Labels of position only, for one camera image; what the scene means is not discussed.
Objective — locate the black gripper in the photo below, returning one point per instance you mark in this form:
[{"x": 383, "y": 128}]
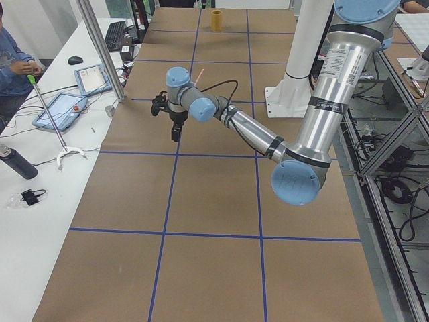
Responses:
[{"x": 177, "y": 118}]

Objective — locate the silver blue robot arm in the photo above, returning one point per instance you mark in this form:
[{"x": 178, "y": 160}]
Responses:
[{"x": 331, "y": 45}]

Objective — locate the yellow bamboo cup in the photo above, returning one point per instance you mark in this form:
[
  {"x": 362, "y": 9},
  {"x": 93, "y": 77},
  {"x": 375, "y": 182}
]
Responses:
[{"x": 216, "y": 19}]

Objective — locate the black box on table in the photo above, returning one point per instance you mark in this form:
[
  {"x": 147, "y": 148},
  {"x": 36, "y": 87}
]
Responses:
[{"x": 127, "y": 52}]

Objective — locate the blue teach pendant tablet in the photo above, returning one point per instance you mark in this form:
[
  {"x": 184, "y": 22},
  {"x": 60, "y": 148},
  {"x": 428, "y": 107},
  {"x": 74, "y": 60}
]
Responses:
[{"x": 92, "y": 80}]

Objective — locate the brown paper table cover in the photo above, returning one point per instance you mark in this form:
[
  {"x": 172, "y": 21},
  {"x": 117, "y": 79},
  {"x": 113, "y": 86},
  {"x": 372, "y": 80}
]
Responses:
[{"x": 192, "y": 231}]

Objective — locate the black keyboard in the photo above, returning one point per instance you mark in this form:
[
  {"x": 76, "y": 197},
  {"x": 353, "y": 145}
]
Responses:
[{"x": 114, "y": 35}]

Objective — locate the black computer mouse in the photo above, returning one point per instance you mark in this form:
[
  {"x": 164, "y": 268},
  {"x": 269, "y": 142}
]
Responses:
[{"x": 74, "y": 60}]

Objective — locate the small black device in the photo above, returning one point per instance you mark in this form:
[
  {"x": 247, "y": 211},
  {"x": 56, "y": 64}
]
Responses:
[{"x": 31, "y": 197}]

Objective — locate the black water bottle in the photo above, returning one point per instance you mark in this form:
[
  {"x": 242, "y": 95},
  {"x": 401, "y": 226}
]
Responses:
[{"x": 17, "y": 162}]

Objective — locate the person in blue shirt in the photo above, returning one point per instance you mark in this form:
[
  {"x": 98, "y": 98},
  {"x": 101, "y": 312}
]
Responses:
[{"x": 16, "y": 65}]

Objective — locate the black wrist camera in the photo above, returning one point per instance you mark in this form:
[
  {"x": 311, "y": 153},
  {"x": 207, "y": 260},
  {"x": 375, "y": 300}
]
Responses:
[{"x": 159, "y": 103}]

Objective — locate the aluminium frame post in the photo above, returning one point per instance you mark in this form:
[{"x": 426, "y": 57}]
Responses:
[{"x": 97, "y": 39}]

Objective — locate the grabber stick with green handle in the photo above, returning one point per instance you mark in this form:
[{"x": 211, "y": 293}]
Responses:
[{"x": 65, "y": 149}]

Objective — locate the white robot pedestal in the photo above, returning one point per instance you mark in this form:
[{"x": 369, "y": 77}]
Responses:
[{"x": 290, "y": 98}]

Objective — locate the aluminium frame rack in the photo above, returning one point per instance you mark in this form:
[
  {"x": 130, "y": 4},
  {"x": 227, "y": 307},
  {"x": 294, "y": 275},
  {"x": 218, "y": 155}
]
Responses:
[{"x": 385, "y": 140}]

